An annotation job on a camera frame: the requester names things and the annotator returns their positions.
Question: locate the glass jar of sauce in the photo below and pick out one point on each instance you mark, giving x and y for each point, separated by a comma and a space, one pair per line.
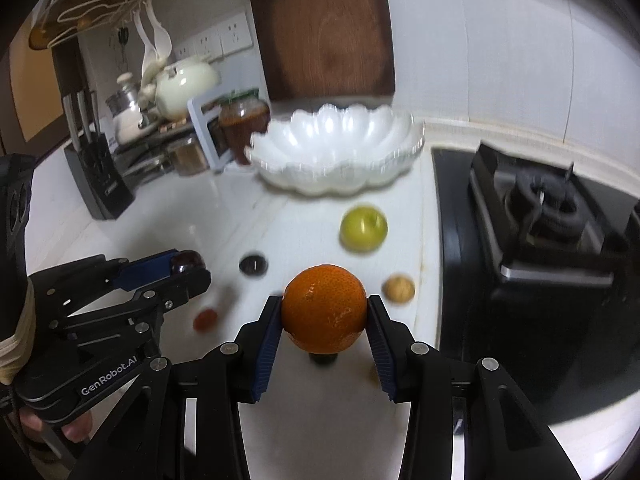
242, 113

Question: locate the white scalloped ceramic bowl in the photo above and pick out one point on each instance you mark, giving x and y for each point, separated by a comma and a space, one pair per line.
335, 150

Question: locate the black gas stove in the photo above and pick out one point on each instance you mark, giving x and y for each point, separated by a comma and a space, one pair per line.
540, 270

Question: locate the tan longan fruit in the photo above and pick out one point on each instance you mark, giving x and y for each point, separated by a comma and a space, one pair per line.
399, 288

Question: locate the orange tangerine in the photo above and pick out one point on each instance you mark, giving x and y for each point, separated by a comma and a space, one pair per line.
324, 309

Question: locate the steel pot under rack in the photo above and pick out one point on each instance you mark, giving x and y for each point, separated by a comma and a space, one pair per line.
186, 156

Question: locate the cream ceramic pot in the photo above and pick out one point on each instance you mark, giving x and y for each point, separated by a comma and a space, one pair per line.
177, 83

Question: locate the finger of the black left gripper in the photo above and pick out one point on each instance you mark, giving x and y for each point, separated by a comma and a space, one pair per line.
145, 271
170, 293

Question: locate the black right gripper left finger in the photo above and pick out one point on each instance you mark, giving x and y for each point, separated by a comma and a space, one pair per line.
210, 390

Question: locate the green apple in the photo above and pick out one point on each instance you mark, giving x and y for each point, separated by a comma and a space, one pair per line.
363, 229

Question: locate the white wall socket strip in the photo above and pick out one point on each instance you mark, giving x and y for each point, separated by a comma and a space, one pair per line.
229, 36

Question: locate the brown wooden cutting board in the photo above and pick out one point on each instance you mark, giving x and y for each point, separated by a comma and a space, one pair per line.
314, 49

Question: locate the dark blueberry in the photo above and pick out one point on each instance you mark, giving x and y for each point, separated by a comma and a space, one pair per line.
254, 264

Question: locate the black knife block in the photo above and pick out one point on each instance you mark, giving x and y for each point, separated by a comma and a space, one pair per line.
100, 185

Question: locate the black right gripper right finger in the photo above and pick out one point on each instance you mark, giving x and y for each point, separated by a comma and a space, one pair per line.
504, 437

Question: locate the white rack frame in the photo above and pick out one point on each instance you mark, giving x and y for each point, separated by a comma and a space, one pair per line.
204, 112

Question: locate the dark purple plum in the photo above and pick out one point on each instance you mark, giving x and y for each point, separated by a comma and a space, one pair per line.
185, 261

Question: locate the left hand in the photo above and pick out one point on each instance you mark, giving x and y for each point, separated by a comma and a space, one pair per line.
66, 442

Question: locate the white rice spoon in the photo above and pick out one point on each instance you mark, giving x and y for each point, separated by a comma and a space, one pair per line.
161, 37
149, 52

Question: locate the red cherry tomato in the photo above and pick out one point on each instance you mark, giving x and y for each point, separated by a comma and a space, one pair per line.
205, 321

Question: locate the small steel steamer pot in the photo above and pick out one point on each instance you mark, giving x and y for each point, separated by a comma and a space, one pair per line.
130, 122

